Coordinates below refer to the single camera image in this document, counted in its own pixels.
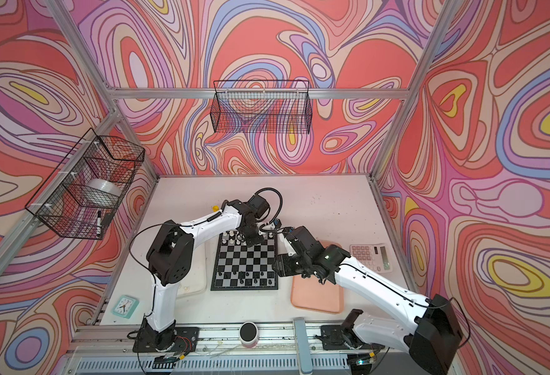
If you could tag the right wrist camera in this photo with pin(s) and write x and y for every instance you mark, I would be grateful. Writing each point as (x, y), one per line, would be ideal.
(284, 246)

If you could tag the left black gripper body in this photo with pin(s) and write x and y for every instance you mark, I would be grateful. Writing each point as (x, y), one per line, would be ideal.
(254, 235)

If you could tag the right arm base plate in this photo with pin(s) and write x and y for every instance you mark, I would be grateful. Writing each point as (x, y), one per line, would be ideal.
(341, 337)

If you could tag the pink plastic tray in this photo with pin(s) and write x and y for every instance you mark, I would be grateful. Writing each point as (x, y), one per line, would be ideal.
(309, 294)

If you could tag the black wire basket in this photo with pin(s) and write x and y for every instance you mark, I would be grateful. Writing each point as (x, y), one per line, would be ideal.
(261, 106)
(70, 208)

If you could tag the pink white calculator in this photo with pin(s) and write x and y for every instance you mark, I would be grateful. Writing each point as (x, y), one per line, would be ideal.
(374, 257)

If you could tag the black wire basket back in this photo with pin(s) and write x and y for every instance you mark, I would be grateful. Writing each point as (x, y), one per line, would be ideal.
(261, 106)

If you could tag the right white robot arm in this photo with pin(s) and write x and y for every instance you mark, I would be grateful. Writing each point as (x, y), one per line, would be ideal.
(426, 328)

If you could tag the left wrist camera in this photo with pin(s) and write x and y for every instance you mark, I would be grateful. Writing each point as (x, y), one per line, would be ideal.
(276, 224)

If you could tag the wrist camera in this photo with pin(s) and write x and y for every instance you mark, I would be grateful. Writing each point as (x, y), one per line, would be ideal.
(284, 246)
(276, 224)

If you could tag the black white chess board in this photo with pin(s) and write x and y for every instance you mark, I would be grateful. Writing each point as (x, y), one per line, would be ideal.
(239, 267)

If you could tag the clear tape roll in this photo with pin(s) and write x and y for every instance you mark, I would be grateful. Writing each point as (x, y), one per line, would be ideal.
(104, 186)

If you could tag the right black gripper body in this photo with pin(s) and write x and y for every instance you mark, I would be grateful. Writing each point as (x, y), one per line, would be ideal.
(294, 265)

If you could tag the black pink round speaker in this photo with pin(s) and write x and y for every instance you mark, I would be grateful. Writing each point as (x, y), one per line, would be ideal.
(249, 334)

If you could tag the grey blue rail bracket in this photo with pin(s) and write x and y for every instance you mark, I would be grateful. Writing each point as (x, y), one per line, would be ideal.
(303, 351)

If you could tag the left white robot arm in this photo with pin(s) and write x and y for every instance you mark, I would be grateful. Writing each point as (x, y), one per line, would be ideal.
(170, 259)

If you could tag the black marker pen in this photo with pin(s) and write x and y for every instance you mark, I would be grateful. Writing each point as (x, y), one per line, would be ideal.
(98, 224)

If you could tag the black wire basket left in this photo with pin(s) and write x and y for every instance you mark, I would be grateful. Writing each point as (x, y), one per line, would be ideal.
(70, 208)

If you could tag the teal alarm clock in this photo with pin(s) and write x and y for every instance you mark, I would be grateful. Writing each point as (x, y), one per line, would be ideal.
(125, 306)

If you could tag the white plastic tray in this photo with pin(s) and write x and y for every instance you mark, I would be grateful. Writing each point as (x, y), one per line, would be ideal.
(195, 282)

